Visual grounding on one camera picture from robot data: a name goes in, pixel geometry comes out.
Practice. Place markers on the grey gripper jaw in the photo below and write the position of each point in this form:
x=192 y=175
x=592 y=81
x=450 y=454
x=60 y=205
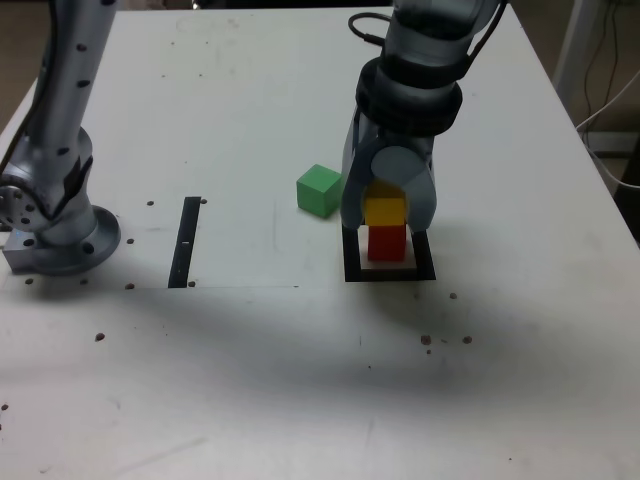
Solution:
x=422 y=200
x=350 y=190

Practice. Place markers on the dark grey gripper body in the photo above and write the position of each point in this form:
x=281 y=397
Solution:
x=410 y=141

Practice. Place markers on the yellow cube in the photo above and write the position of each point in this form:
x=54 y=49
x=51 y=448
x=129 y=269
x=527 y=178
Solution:
x=384 y=212

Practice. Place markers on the green cube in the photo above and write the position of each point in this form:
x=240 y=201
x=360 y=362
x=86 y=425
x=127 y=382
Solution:
x=319 y=192

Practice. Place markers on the white metal post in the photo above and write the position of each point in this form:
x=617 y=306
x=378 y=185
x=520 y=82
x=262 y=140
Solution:
x=575 y=45

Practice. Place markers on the black tape strip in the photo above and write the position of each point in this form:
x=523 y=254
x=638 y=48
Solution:
x=184 y=240

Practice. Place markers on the black tape square outline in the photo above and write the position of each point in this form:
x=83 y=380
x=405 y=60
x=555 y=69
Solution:
x=425 y=260

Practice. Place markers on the red cube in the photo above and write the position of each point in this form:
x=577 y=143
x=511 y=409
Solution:
x=386 y=245

